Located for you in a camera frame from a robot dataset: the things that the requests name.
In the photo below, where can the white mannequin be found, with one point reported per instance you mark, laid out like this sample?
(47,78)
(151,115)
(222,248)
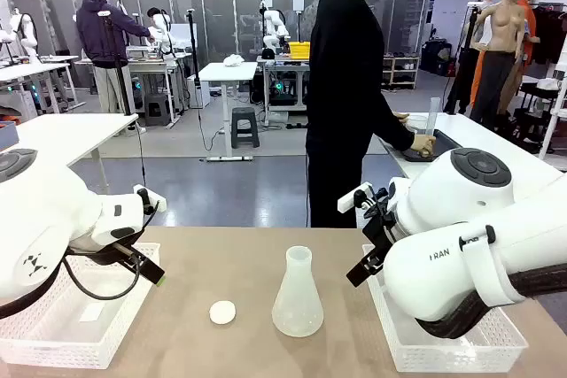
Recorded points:
(487,6)

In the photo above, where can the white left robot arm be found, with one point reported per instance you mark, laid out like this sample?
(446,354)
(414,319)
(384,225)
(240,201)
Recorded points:
(44,210)

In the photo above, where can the white standing desk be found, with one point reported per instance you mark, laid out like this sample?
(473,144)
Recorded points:
(228,71)

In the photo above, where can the black camera tripod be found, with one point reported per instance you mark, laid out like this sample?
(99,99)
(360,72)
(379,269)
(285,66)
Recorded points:
(465,50)
(116,64)
(193,50)

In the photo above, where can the person's left hand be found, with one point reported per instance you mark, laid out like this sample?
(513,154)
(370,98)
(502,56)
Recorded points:
(401,119)

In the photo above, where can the clear plastic graduated cylinder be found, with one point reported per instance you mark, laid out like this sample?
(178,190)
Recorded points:
(434,117)

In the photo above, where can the black cap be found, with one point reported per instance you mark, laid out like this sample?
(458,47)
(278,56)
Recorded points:
(268,54)

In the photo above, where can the clothes rack with dark garments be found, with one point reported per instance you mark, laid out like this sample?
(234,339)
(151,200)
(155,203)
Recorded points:
(549,28)

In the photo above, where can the black luggage bag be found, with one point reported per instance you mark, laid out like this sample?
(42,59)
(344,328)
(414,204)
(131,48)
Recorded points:
(436,57)

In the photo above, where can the person's right hand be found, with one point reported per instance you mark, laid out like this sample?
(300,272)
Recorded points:
(423,145)

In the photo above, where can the white power strip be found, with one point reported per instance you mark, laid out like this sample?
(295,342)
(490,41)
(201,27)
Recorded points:
(228,158)

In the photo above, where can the white perforated plastic basket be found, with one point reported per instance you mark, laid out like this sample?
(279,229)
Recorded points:
(443,358)
(88,351)

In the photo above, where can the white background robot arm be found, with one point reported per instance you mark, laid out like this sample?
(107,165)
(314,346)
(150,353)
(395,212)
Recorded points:
(161,33)
(274,24)
(26,33)

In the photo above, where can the white paper label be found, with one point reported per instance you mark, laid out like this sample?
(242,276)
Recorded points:
(91,312)

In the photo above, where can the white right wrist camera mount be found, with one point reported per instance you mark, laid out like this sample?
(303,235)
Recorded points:
(352,198)

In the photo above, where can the mannequin in orange clothes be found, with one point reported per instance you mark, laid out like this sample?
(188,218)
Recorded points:
(529,19)

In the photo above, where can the translucent plastic Erlenmeyer flask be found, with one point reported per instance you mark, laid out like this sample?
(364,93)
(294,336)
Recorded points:
(297,307)

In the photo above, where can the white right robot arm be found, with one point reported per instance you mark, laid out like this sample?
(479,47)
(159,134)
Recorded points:
(443,272)

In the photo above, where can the white crumpled cloth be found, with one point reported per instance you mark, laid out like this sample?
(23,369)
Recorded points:
(233,60)

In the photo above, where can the white round flask stopper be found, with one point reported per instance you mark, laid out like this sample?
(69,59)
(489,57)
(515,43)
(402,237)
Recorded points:
(222,312)

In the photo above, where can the person's right forearm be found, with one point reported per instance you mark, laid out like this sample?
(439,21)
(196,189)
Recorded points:
(394,130)

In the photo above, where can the grey plastic stool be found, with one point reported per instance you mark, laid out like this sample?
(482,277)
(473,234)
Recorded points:
(245,125)
(157,108)

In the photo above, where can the bare beige mannequin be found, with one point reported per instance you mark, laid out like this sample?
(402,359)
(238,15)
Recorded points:
(498,50)

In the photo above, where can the person in black sweater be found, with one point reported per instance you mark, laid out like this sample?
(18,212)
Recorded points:
(341,86)

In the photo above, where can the wooden shoe rack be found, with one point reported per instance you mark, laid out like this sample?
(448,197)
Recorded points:
(401,72)

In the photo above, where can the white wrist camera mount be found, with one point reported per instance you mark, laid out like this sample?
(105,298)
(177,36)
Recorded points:
(352,198)
(153,202)

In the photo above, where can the yellow plastic crate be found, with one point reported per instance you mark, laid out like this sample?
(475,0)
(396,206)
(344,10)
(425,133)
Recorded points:
(299,49)

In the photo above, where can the white side table with box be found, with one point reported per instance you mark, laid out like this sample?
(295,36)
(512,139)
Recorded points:
(66,130)

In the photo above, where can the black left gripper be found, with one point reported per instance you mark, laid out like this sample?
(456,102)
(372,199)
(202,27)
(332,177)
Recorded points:
(102,255)

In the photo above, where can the black plastic tray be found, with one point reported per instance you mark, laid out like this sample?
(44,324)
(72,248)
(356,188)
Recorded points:
(445,141)

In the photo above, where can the person in purple hoodie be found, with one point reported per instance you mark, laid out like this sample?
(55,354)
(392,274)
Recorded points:
(106,33)

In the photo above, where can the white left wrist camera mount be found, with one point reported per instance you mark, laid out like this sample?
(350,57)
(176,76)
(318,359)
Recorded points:
(153,202)

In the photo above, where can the blue box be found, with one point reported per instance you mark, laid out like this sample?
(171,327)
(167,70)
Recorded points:
(6,134)

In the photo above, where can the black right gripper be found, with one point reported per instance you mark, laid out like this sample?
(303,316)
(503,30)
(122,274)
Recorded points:
(381,232)

